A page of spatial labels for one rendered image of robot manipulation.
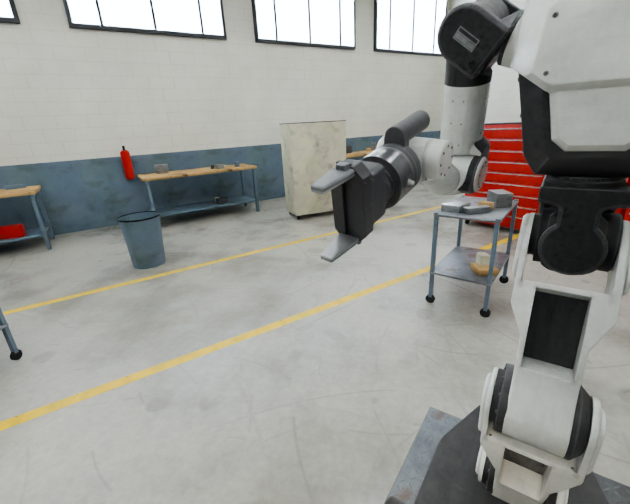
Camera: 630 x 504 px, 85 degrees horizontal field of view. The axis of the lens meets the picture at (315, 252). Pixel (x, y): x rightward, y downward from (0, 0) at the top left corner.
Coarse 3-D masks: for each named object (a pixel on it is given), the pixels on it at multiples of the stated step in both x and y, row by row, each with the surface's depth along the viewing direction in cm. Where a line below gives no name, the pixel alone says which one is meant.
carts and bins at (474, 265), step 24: (504, 192) 293; (120, 216) 422; (144, 216) 444; (456, 216) 274; (480, 216) 270; (504, 216) 267; (144, 240) 412; (432, 240) 293; (144, 264) 422; (432, 264) 299; (456, 264) 314; (480, 264) 296; (504, 264) 312; (432, 288) 307; (0, 312) 249; (480, 312) 287
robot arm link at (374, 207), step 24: (360, 168) 45; (384, 168) 49; (408, 168) 52; (336, 192) 49; (360, 192) 46; (384, 192) 51; (408, 192) 55; (336, 216) 51; (360, 216) 48; (360, 240) 51
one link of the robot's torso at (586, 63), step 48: (528, 0) 55; (576, 0) 49; (624, 0) 47; (528, 48) 55; (576, 48) 51; (624, 48) 48; (528, 96) 59; (576, 96) 53; (624, 96) 50; (528, 144) 62; (576, 144) 55; (624, 144) 52
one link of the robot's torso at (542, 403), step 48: (528, 240) 67; (624, 240) 60; (528, 288) 65; (624, 288) 59; (528, 336) 69; (576, 336) 65; (528, 384) 65; (576, 384) 61; (528, 432) 65; (576, 432) 61
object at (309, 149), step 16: (288, 128) 558; (304, 128) 560; (320, 128) 570; (336, 128) 581; (288, 144) 572; (304, 144) 568; (320, 144) 579; (336, 144) 590; (288, 160) 586; (304, 160) 577; (320, 160) 587; (336, 160) 599; (288, 176) 602; (304, 176) 585; (320, 176) 596; (288, 192) 618; (304, 192) 594; (288, 208) 635; (304, 208) 603; (320, 208) 615
